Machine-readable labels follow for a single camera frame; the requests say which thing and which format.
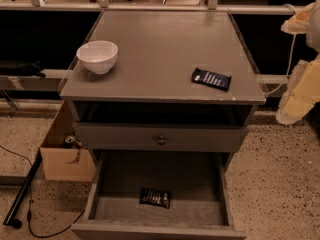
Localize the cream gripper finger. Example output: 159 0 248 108
281 3 314 35
276 60 320 125

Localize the black chocolate rxbar wrapper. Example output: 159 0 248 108
139 188 171 209

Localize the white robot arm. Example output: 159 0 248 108
276 0 320 125

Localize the open grey bottom drawer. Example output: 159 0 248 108
71 151 246 240

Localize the round brass drawer knob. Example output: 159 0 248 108
157 136 166 145

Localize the closed grey upper drawer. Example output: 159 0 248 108
74 122 248 153

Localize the white ceramic bowl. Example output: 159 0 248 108
76 40 118 74

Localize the metal can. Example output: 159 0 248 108
64 135 77 145

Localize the cardboard box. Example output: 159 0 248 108
40 102 96 182

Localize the black pole on floor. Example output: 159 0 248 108
0 152 42 229

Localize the white hanging cable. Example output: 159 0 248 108
263 3 299 96

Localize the black object on rail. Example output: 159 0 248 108
0 60 46 78

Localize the black floor cable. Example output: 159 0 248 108
0 144 86 239

